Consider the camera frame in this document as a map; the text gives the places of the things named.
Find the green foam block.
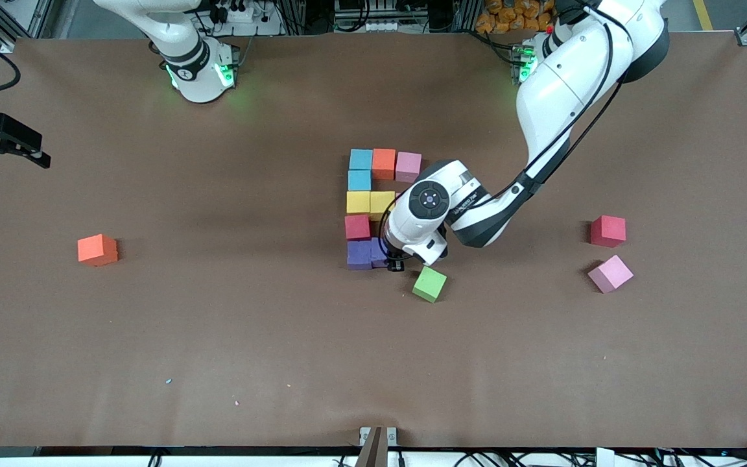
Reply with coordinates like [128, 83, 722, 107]
[411, 265, 448, 304]

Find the red foam block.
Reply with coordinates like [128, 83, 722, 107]
[344, 215, 373, 242]
[590, 215, 627, 248]

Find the pink foam block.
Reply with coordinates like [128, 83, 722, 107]
[587, 254, 635, 294]
[395, 152, 423, 184]

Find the orange foam block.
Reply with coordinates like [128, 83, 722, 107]
[372, 149, 397, 181]
[77, 233, 119, 267]

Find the paper table cover sheet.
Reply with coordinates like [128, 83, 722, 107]
[0, 32, 747, 449]

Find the orange packets heap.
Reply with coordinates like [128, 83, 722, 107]
[475, 0, 562, 34]

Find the white power strip with plugs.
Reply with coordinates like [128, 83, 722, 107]
[208, 0, 283, 37]

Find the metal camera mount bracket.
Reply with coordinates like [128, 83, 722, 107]
[354, 425, 399, 467]

